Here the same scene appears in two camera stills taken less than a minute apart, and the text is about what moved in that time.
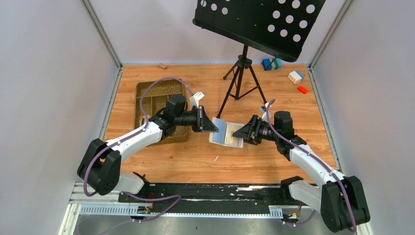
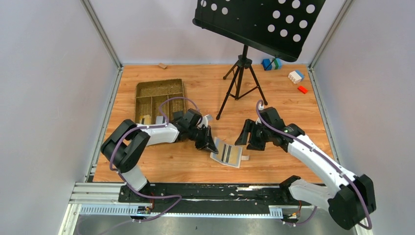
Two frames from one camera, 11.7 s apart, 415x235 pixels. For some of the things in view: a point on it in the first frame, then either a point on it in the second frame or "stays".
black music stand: [280, 28] stays
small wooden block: [162, 65] stays
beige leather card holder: [224, 136] → [228, 154]
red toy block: [302, 89] stays
